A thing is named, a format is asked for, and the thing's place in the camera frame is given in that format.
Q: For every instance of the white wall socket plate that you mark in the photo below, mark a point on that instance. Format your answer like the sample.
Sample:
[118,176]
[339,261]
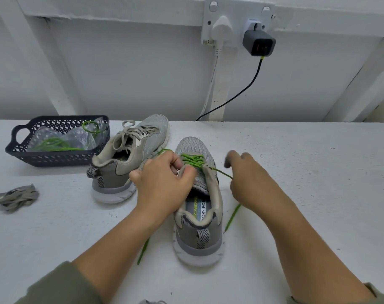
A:
[236,9]

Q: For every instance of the gray charger adapter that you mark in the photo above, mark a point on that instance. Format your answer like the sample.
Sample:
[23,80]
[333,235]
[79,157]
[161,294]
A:
[259,42]

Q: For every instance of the dark plastic lattice basket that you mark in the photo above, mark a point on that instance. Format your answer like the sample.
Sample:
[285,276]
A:
[21,155]

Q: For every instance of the clear plastic bag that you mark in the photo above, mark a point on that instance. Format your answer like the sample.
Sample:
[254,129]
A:
[75,137]

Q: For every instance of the green shoelace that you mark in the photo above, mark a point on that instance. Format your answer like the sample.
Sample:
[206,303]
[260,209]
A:
[193,160]
[53,145]

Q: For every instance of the beige shoelace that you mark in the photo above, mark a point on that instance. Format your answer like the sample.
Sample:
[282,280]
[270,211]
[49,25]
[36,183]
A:
[15,197]
[138,131]

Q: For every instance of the person's right hand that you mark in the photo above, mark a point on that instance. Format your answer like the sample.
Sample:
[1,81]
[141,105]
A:
[252,180]

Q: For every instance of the person's right forearm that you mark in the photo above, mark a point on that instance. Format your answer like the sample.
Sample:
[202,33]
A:
[318,262]

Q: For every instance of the gray patterned garment piece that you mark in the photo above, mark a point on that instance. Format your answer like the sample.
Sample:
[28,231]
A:
[153,302]

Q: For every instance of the white plug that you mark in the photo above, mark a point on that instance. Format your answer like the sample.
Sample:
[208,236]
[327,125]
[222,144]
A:
[222,29]

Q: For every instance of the person's left hand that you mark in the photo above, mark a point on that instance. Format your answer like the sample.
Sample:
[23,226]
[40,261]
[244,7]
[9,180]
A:
[161,183]

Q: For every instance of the person's left forearm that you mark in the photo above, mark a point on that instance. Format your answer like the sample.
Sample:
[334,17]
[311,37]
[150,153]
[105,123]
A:
[97,269]

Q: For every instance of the gray sneaker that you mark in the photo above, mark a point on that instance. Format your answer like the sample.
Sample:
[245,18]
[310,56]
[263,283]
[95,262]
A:
[198,240]
[125,158]

